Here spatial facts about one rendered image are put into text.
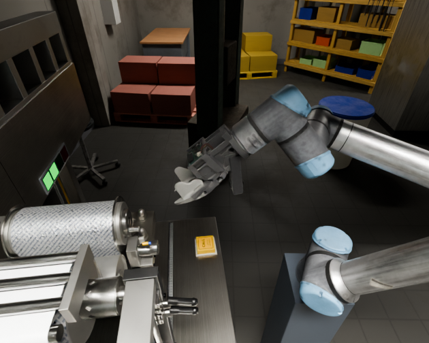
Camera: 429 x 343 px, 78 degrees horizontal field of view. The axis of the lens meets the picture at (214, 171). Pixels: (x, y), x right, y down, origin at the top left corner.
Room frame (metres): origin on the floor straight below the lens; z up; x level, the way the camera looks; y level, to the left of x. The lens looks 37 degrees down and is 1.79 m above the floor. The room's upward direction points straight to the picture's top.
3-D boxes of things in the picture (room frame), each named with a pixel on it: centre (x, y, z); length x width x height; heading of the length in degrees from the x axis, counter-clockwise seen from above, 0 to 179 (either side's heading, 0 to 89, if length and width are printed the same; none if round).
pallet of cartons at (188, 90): (3.93, 0.85, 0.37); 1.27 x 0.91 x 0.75; 89
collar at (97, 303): (0.23, 0.20, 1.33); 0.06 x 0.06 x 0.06; 7
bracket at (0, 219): (0.44, 0.54, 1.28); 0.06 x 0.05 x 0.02; 97
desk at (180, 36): (5.74, 0.92, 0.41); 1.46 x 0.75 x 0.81; 179
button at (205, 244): (0.67, 0.04, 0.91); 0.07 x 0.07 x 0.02; 7
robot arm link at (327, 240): (0.53, -0.37, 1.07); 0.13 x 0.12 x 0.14; 154
